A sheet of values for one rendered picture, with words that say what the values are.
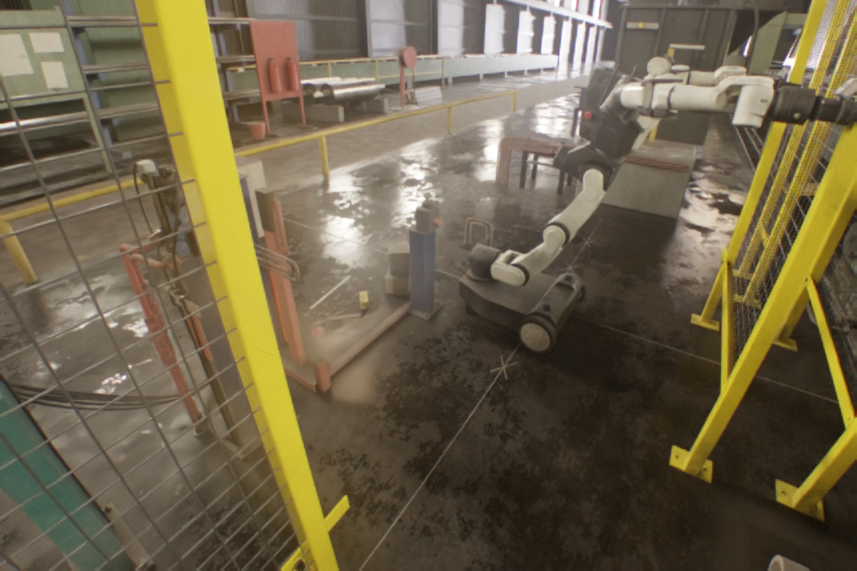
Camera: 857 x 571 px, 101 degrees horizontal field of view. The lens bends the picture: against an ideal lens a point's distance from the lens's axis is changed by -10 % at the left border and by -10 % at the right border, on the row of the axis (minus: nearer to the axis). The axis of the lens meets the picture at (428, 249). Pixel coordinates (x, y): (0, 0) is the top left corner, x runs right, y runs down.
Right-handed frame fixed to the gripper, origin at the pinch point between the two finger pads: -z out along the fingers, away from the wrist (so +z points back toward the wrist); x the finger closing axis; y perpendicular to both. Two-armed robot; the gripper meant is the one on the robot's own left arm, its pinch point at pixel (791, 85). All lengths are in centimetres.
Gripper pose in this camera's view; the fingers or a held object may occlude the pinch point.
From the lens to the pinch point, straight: 246.2
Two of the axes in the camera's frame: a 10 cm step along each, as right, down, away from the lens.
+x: -5.7, 3.8, -7.3
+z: -8.2, -2.6, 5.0
